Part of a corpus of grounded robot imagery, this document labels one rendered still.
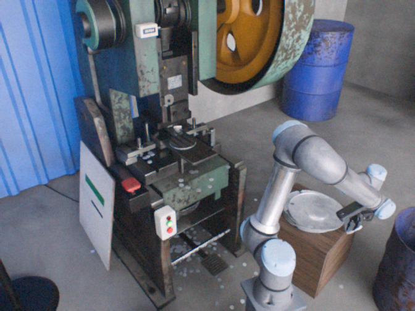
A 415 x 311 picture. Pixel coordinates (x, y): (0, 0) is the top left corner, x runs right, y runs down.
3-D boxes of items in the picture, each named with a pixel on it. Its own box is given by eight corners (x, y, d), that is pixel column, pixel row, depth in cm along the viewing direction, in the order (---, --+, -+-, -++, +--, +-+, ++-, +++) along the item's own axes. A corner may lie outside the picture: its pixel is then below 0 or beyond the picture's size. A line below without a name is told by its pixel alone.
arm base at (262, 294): (301, 302, 128) (304, 286, 123) (265, 316, 124) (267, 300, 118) (279, 271, 140) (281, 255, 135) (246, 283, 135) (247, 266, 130)
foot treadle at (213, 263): (228, 272, 181) (229, 265, 178) (213, 282, 176) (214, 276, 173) (167, 212, 220) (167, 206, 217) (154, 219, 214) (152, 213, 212)
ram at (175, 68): (195, 116, 160) (194, 53, 144) (168, 126, 152) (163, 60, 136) (174, 105, 171) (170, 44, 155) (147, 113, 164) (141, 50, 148)
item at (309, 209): (349, 203, 185) (349, 202, 184) (340, 239, 163) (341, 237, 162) (296, 187, 196) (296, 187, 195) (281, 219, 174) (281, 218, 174)
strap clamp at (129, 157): (157, 153, 168) (155, 134, 163) (126, 165, 159) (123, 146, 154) (150, 148, 172) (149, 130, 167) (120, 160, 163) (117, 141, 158)
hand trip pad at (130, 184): (143, 199, 142) (141, 184, 138) (130, 204, 139) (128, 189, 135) (134, 190, 147) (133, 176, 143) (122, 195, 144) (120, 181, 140)
